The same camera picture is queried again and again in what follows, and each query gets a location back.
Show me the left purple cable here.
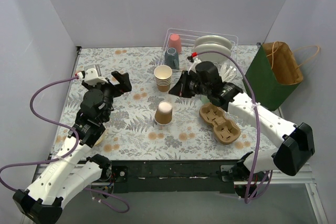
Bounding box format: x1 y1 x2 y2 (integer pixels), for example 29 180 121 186
0 76 131 214

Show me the purple cable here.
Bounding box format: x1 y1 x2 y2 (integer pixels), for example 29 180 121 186
194 50 274 204
0 76 131 214

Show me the white plate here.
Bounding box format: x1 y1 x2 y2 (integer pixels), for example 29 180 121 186
194 43 231 63
194 35 232 50

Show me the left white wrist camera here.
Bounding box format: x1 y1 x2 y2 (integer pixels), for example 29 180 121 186
76 65 108 86

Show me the single brown paper cup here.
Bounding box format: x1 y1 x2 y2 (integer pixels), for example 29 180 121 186
154 102 173 126

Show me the brown cardboard cup carrier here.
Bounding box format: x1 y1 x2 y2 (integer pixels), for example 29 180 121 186
199 102 241 145

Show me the pink cup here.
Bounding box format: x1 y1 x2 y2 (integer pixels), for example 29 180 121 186
168 34 182 54

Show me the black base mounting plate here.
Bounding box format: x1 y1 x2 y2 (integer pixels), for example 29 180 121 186
81 158 266 196

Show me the front white plate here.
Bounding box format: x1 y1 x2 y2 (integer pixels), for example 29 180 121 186
194 43 231 63

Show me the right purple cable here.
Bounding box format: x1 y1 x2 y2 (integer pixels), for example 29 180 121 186
194 50 274 204

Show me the green paper bag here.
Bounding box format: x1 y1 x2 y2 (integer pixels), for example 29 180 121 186
245 41 320 111

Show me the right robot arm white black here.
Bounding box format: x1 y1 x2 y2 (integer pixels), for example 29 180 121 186
169 61 315 181

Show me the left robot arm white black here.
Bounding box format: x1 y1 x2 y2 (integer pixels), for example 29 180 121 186
13 68 132 223

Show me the white wire dish rack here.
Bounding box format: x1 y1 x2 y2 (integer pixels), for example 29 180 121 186
158 28 238 86

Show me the green utensil holder cup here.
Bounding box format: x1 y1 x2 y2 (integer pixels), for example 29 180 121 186
200 95 209 104

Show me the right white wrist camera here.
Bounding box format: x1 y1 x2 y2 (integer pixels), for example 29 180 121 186
187 52 202 73

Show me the stack of brown paper cups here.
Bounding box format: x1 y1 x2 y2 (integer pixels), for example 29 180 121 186
154 65 173 92

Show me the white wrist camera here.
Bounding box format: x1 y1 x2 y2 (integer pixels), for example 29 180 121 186
76 65 108 86
187 52 202 73

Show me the floral table mat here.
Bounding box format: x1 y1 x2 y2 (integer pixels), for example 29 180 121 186
49 45 295 161

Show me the patterned small bowl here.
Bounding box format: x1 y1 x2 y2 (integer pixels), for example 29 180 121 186
94 131 107 146

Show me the dark teal mug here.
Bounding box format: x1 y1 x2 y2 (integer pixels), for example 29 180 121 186
164 48 179 70

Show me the rear white plate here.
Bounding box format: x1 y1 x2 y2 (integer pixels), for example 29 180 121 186
194 35 232 50

